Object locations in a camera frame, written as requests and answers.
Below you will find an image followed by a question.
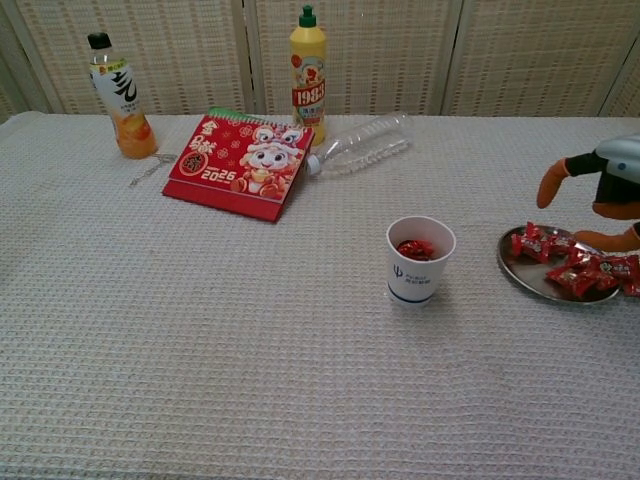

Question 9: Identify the white waffle tablecloth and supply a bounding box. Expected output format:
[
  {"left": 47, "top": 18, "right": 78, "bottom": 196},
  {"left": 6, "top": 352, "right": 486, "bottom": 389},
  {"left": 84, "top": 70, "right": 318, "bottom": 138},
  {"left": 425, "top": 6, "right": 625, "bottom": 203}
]
[{"left": 0, "top": 110, "right": 640, "bottom": 480}]

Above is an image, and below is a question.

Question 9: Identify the clear empty plastic bottle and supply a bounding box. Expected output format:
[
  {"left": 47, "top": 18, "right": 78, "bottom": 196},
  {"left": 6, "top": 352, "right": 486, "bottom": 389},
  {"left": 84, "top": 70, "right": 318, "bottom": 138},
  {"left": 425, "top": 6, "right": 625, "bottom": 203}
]
[{"left": 305, "top": 111, "right": 415, "bottom": 177}]

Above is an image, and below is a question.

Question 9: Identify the right orange-tipped silver robot hand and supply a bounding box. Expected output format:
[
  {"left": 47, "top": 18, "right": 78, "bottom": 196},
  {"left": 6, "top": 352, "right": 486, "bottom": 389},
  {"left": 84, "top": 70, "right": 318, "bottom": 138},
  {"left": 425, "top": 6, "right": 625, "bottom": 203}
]
[{"left": 535, "top": 133, "right": 640, "bottom": 252}]

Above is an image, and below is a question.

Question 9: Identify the red 2026 desk calendar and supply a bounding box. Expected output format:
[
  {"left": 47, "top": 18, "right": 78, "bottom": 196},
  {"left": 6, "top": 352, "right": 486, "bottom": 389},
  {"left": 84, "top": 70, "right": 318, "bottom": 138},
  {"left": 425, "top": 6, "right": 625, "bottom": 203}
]
[{"left": 161, "top": 106, "right": 316, "bottom": 224}]

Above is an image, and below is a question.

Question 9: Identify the orange juice bottle black cap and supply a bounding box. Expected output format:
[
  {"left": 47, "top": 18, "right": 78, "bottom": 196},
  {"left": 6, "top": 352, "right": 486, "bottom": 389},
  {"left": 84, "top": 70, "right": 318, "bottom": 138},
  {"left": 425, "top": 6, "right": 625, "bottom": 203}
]
[{"left": 87, "top": 32, "right": 159, "bottom": 160}]

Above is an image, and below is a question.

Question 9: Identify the yellow detergent bottle green cap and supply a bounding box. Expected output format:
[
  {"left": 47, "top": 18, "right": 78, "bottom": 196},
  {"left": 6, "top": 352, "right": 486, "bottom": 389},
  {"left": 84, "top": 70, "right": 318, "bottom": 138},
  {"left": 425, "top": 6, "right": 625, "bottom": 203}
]
[{"left": 289, "top": 4, "right": 329, "bottom": 147}]

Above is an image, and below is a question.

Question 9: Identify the white paper cup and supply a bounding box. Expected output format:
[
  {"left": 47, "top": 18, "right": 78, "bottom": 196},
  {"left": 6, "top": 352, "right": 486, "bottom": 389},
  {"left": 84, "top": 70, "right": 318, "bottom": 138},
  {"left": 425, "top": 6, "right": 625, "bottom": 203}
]
[{"left": 385, "top": 214, "right": 457, "bottom": 308}]

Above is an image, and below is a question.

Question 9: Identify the beige woven folding screen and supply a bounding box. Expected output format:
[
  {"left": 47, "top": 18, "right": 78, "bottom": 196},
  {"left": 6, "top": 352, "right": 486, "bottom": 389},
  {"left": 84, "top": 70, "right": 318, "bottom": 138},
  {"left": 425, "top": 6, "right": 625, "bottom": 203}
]
[{"left": 0, "top": 0, "right": 640, "bottom": 119}]

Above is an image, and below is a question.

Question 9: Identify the round metal plate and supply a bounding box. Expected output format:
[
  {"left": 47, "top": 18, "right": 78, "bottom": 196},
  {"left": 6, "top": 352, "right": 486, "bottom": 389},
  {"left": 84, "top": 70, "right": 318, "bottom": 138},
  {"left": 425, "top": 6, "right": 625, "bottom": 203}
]
[{"left": 496, "top": 224, "right": 624, "bottom": 305}]

